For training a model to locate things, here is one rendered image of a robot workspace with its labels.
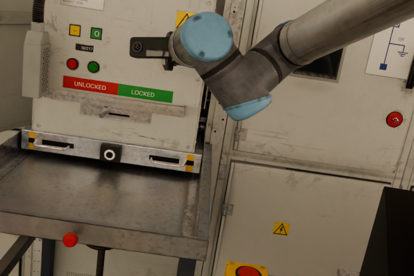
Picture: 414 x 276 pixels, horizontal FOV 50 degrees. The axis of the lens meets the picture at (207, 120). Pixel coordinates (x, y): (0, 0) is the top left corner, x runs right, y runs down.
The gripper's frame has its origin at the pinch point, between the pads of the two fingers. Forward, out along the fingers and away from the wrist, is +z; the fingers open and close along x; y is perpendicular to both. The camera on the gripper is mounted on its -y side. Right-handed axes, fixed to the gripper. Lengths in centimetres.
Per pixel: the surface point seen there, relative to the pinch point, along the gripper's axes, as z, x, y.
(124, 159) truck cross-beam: 21.2, -29.6, -6.4
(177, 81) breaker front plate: 12.4, -5.7, 6.8
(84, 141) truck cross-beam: 23.2, -24.8, -18.0
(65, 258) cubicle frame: 75, -77, -23
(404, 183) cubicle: 30, -37, 101
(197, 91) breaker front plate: 11.5, -8.1, 12.6
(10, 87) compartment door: 52, -10, -44
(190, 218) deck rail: -7.0, -40.5, 8.2
